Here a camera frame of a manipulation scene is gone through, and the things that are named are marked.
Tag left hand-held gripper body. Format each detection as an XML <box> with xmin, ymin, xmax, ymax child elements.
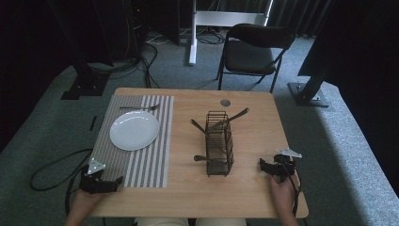
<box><xmin>79</xmin><ymin>157</ymin><xmax>118</xmax><ymax>195</ymax></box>

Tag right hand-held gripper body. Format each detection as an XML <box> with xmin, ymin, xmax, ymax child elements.
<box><xmin>272</xmin><ymin>148</ymin><xmax>303</xmax><ymax>184</ymax></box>

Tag person's left hand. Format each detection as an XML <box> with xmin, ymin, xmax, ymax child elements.
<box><xmin>73</xmin><ymin>188</ymin><xmax>106</xmax><ymax>211</ymax></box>

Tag person's right hand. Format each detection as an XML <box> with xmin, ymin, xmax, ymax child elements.
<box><xmin>268</xmin><ymin>172</ymin><xmax>301</xmax><ymax>215</ymax></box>

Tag grey striped placemat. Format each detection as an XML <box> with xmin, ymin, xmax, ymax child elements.
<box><xmin>89</xmin><ymin>94</ymin><xmax>175</xmax><ymax>189</ymax></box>

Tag white round plate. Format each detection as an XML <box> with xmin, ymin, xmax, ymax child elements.
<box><xmin>109</xmin><ymin>110</ymin><xmax>161</xmax><ymax>152</ymax></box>

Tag metal fork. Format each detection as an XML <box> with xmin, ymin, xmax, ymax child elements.
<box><xmin>119</xmin><ymin>103</ymin><xmax>161</xmax><ymax>112</ymax></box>

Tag black metal stand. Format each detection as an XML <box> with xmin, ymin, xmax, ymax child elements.
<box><xmin>287</xmin><ymin>65</ymin><xmax>331</xmax><ymax>108</ymax></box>
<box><xmin>46</xmin><ymin>0</ymin><xmax>111</xmax><ymax>101</ymax></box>

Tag black folding chair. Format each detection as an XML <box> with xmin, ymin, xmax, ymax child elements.
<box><xmin>215</xmin><ymin>23</ymin><xmax>296</xmax><ymax>94</ymax></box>

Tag dark grey curtain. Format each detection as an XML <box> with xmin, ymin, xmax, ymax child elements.
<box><xmin>267</xmin><ymin>0</ymin><xmax>334</xmax><ymax>38</ymax></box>

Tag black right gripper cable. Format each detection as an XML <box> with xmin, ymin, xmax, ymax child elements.
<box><xmin>281</xmin><ymin>161</ymin><xmax>303</xmax><ymax>218</ymax></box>

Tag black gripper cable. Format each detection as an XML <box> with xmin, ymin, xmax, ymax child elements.
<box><xmin>29</xmin><ymin>148</ymin><xmax>94</xmax><ymax>218</ymax></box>
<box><xmin>281</xmin><ymin>161</ymin><xmax>303</xmax><ymax>218</ymax></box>

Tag black wire cutlery rack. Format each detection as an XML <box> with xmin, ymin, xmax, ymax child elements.
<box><xmin>204</xmin><ymin>109</ymin><xmax>235</xmax><ymax>178</ymax></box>

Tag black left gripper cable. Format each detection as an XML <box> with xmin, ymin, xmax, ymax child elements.
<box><xmin>29</xmin><ymin>148</ymin><xmax>94</xmax><ymax>218</ymax></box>

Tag dark-handled long utensil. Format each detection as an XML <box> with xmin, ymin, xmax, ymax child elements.
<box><xmin>213</xmin><ymin>107</ymin><xmax>251</xmax><ymax>131</ymax></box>
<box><xmin>189</xmin><ymin>119</ymin><xmax>228</xmax><ymax>155</ymax></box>

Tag dark-handled short utensil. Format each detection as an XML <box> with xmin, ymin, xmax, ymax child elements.
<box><xmin>193</xmin><ymin>154</ymin><xmax>233</xmax><ymax>166</ymax></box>

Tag bundle of black floor cables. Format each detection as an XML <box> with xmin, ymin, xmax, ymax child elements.
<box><xmin>88</xmin><ymin>39</ymin><xmax>162</xmax><ymax>89</ymax></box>

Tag white desk frame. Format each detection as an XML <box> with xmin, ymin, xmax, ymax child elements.
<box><xmin>187</xmin><ymin>0</ymin><xmax>275</xmax><ymax>67</ymax></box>

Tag cables under white desk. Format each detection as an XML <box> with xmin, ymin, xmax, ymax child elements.
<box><xmin>179</xmin><ymin>25</ymin><xmax>228</xmax><ymax>46</ymax></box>

